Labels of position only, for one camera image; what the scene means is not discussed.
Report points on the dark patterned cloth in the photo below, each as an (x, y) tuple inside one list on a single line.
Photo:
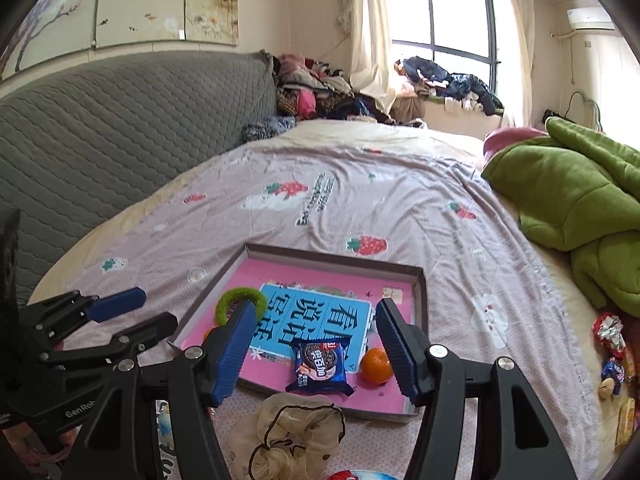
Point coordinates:
[(267, 129)]

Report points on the magenta pillow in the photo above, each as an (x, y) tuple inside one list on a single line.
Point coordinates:
[(505, 140)]

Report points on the green fleece blanket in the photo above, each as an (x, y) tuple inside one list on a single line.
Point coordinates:
[(575, 195)]

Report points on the floral wall picture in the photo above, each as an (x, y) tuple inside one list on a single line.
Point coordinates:
[(140, 5)]

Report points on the blue cookie packet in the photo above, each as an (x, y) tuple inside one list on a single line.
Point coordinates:
[(320, 365)]

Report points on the white air conditioner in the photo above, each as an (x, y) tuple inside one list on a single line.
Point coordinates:
[(590, 19)]

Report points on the window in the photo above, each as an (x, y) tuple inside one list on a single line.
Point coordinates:
[(455, 20)]

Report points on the red capsule toy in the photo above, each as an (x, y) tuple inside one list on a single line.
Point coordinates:
[(360, 475)]

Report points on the strawberry print bed sheet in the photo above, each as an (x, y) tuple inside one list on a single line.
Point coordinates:
[(350, 200)]

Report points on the red white candy packet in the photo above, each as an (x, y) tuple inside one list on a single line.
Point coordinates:
[(610, 330)]

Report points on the grey quilted headboard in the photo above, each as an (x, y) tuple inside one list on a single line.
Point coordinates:
[(100, 150)]

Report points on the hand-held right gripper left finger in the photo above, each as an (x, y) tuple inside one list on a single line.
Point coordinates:
[(235, 355)]

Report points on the pile of clothes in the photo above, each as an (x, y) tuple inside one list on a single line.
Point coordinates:
[(320, 85)]

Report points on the grey shallow box pink inside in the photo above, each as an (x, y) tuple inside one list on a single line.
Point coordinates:
[(250, 280)]

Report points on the dark clothes on windowsill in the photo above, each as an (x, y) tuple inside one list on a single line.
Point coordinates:
[(450, 82)]

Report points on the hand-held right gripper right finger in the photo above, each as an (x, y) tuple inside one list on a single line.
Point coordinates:
[(395, 355)]

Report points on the orange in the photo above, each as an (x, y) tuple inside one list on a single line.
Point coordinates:
[(375, 365)]

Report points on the yellow snack packet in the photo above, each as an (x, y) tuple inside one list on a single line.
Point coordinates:
[(626, 425)]

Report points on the cream curtain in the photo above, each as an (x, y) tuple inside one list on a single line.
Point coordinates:
[(517, 50), (370, 25)]

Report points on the small snack packets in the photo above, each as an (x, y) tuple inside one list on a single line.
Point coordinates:
[(611, 377)]

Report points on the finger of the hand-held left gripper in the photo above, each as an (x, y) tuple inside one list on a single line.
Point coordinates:
[(145, 332), (117, 305)]

